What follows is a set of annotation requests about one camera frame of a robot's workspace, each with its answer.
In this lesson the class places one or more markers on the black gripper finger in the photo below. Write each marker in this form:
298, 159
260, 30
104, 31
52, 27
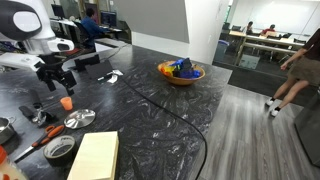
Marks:
51, 85
70, 91

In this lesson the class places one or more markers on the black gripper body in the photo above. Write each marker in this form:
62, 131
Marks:
55, 71

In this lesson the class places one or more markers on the small orange cup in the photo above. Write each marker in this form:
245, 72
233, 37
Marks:
66, 104

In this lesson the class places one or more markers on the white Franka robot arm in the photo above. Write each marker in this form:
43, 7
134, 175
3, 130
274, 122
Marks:
43, 43

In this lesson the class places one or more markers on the round steel pot lid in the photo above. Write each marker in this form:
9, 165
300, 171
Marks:
80, 118

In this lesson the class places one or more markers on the small black clamp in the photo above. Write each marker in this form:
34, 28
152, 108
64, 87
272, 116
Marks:
35, 111

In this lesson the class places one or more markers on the black counter outlet box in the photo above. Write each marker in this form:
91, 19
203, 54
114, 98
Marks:
96, 70

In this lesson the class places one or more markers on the white paper tag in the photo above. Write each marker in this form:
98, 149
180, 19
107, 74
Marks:
113, 78

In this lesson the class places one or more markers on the black office chair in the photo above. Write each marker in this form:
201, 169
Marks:
81, 33

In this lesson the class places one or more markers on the seated person blue shirt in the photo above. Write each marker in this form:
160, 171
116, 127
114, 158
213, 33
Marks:
90, 28

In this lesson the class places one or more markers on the dark computer monitor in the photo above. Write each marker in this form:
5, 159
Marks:
58, 10

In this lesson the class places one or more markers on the small steel pot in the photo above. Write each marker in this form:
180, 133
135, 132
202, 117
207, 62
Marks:
5, 130

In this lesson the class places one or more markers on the black tape roll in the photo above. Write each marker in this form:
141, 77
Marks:
50, 156

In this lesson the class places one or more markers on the lit computer monitor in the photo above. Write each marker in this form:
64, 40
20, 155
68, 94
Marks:
109, 18

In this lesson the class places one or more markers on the Coffee mate bottle red label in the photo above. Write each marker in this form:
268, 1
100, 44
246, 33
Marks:
8, 170

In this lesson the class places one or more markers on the wooden bowl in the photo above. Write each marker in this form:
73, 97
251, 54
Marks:
181, 81

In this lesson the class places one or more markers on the colourful toy blocks pile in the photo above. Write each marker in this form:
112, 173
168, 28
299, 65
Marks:
183, 70

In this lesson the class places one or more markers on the blue trash bin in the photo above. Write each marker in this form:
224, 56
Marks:
220, 50

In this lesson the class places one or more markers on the grey box under table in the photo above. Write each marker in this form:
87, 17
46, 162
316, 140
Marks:
249, 61

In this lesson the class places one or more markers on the seated person dark top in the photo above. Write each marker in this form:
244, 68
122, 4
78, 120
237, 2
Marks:
249, 28

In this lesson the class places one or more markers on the long wooden table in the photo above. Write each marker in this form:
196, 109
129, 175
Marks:
266, 40

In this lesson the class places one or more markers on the seated person red shirt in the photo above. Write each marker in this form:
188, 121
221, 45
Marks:
268, 30

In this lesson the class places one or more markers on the walking person in skirt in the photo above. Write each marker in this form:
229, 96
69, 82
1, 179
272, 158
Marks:
303, 70

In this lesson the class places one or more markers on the dark grey cabinet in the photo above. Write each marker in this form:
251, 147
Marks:
310, 133

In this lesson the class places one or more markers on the grey wall panel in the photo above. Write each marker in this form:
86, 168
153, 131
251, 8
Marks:
153, 18

